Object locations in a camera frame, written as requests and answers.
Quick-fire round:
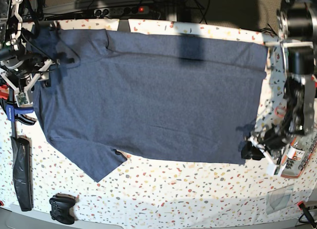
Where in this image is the red black clamp handle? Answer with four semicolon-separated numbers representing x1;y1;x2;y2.
297;201;317;229

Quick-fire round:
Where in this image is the clear plastic bag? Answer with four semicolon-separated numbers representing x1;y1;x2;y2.
266;184;294;215

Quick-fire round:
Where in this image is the black game controller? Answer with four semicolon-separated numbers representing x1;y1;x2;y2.
49;195;76;225

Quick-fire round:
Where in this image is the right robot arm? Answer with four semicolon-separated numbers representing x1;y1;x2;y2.
0;0;59;108

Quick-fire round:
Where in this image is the blue black bar clamp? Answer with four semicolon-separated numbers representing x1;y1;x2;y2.
0;98;36;138

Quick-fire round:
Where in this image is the striped transparent pencil case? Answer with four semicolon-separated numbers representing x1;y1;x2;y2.
281;132;317;179

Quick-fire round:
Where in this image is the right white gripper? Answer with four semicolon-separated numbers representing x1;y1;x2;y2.
0;59;55;108

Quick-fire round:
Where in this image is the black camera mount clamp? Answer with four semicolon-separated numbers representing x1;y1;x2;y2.
117;19;131;33

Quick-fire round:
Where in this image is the red clamp piece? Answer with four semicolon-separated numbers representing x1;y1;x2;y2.
0;85;9;100

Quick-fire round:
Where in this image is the blue grey T-shirt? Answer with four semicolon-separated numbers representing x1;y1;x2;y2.
33;29;267;182

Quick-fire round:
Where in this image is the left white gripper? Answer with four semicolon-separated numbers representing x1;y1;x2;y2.
241;136;286;176

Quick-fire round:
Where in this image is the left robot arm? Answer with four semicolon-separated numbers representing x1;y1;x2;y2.
241;0;317;179

